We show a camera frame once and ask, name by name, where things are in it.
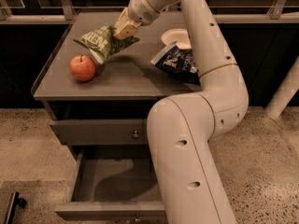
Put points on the metal railing with glass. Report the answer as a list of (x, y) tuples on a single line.
[(64, 11)]

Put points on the gray drawer cabinet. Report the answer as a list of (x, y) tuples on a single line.
[(126, 85)]

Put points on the round metal top knob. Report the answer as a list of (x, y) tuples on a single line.
[(135, 135)]

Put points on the open gray middle drawer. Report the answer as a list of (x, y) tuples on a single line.
[(113, 187)]

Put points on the blue potato chip bag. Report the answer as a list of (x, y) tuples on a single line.
[(177, 63)]

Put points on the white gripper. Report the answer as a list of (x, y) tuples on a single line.
[(140, 11)]

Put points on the red apple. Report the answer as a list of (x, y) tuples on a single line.
[(82, 68)]

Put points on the closed gray top drawer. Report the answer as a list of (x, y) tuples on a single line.
[(87, 132)]

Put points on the black object floor corner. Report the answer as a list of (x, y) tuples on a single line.
[(14, 201)]

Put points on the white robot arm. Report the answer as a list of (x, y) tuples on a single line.
[(180, 126)]

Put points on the green jalapeno chip bag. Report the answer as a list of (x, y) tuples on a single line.
[(102, 43)]

